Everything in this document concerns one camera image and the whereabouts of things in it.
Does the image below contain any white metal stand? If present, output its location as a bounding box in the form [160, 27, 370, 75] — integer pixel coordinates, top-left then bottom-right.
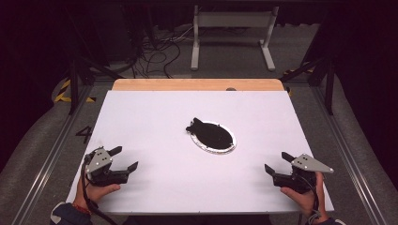
[191, 5, 280, 72]

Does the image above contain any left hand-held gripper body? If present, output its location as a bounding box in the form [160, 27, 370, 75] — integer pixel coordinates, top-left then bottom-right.
[84, 146, 130, 188]

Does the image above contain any person's right hand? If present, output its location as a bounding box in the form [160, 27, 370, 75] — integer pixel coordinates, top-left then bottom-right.
[280, 171, 329, 223]

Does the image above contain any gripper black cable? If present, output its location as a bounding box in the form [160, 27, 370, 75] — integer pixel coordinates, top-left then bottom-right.
[297, 174, 323, 225]
[80, 154, 118, 225]

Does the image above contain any tangle of floor cables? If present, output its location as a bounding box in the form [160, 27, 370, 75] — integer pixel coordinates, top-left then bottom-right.
[130, 26, 195, 79]

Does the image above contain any person's left hand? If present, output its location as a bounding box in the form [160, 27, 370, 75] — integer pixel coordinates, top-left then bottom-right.
[73, 174, 121, 212]

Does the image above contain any white table board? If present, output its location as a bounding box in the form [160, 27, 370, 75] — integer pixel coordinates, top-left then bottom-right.
[65, 90, 335, 216]

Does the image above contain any aluminium floor rail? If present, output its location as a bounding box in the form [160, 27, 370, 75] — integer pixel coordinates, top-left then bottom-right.
[311, 84, 390, 225]
[10, 82, 95, 225]

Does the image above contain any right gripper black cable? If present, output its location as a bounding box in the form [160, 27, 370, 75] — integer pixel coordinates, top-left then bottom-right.
[297, 174, 323, 225]

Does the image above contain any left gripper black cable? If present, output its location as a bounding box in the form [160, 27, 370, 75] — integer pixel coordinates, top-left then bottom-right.
[80, 154, 118, 225]

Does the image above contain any black metal stand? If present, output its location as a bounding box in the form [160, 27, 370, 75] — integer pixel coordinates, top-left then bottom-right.
[64, 8, 125, 115]
[280, 55, 337, 115]

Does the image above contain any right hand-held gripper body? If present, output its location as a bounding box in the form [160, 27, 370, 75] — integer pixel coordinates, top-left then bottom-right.
[272, 153, 335, 195]

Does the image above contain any red string bracelet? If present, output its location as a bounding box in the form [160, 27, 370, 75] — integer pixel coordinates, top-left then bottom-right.
[72, 202, 92, 216]

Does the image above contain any yellow black floor tape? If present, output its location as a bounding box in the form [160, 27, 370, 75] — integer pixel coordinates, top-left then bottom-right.
[54, 78, 97, 104]
[283, 65, 314, 76]

